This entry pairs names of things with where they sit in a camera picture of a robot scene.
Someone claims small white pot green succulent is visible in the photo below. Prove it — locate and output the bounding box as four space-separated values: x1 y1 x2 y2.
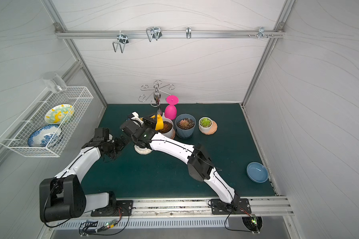
198 117 213 134

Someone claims metal hook clamp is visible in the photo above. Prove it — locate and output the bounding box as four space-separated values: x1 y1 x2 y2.
112 31 129 53
146 26 162 42

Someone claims small metal clip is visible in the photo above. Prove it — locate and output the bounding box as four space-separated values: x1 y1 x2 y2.
185 27 191 39

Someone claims yellow green patterned plate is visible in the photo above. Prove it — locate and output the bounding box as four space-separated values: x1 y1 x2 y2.
44 104 75 124

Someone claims chrome glass holder stand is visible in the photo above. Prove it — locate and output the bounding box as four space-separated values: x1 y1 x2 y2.
138 80 176 116

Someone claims white ribbed pot red succulent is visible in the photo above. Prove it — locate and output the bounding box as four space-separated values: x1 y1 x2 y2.
160 118 174 138

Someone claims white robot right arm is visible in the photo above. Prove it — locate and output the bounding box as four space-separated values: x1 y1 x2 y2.
120 119 251 215

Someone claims white wire basket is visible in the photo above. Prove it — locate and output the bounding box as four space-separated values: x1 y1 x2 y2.
0 86 93 157

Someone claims peach faceted saucer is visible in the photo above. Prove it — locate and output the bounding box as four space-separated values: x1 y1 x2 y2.
198 120 217 135

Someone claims clear drinking glass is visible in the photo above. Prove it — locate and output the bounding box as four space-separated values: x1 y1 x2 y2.
41 72 67 93

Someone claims green circuit board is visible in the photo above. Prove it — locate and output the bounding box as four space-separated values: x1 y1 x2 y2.
104 220 120 230

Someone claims white faceted saucer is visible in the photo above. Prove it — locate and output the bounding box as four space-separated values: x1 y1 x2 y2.
134 145 153 155

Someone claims aluminium top rail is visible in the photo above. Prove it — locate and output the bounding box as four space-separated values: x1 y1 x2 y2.
56 29 286 40

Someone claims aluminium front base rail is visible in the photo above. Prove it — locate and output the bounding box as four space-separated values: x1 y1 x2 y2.
62 196 294 234

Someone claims blue ceramic bowl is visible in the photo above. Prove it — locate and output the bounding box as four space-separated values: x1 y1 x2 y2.
246 162 269 183

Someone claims metal hook clamp middle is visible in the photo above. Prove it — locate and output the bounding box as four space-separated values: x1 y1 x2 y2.
146 26 162 42

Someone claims metal hook clamp left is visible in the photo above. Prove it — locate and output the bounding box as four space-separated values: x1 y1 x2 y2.
112 31 129 53

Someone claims blue white patterned plate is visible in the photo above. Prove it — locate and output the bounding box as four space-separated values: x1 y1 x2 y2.
28 124 62 147

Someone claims yellow watering can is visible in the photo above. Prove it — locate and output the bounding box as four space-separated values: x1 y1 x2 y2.
151 114 164 131

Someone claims grey-blue pot pink succulent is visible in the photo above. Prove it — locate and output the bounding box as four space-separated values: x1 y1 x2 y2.
175 114 195 139

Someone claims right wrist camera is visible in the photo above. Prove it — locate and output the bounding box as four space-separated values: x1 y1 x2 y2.
128 112 144 126

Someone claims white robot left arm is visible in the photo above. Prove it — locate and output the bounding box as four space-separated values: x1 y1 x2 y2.
39 127 129 224

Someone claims metal bracket right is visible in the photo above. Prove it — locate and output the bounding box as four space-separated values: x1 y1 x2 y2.
247 27 274 39

